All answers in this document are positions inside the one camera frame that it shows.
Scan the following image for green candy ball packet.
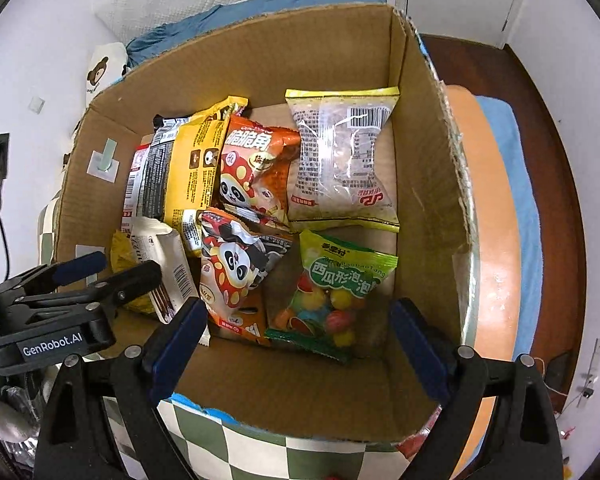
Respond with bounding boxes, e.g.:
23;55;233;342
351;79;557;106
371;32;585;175
264;229;400;365

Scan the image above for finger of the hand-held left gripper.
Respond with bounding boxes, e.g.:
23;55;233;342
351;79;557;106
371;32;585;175
0;251;107;297
12;260;162;318

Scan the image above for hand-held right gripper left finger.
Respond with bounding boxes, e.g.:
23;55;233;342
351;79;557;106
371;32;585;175
34;297;208;480

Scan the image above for white bear-print pillow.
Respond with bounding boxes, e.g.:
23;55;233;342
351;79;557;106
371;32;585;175
86;42;131;96

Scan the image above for green white checkered mat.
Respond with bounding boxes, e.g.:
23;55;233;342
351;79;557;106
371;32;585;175
35;85;523;480

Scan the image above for black cable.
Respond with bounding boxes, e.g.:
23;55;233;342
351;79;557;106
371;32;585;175
0;212;10;281

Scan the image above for blue bed sheet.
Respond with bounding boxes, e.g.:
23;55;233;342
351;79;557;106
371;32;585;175
126;0;387;66

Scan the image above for red and white snack packet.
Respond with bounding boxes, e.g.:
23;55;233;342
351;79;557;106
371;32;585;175
121;144;153;233

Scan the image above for red white panda snack packet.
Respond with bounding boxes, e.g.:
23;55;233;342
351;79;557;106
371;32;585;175
198;207;293;346

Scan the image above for light blue blanket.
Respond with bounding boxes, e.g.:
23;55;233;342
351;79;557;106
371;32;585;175
475;95;543;326

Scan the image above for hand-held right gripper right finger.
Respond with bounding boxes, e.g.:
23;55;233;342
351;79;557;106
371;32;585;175
389;297;565;480

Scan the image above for cardboard box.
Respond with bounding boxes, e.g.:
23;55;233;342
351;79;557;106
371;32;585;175
52;2;481;453

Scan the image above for dark red snack packet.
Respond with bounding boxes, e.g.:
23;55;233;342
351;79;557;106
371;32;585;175
399;406;443;461

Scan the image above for black snack packet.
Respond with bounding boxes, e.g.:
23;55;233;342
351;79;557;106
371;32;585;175
140;115;191;221

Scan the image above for small yellow snack packet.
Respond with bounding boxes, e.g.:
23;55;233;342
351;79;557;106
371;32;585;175
111;230;156;316

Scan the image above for white chocolate stick packet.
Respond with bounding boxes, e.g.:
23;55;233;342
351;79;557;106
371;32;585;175
129;216;212;348

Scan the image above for orange panda snack packet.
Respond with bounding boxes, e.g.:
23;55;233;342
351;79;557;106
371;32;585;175
215;114;303;233

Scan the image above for clear yellow-edged snack packet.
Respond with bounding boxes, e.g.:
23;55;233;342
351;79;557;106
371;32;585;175
285;86;401;233

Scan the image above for large yellow snack packet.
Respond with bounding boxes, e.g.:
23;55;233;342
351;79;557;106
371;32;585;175
162;96;251;258

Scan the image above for crumpled clear plastic bag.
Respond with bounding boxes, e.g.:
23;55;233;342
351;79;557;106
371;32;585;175
0;382;45;458

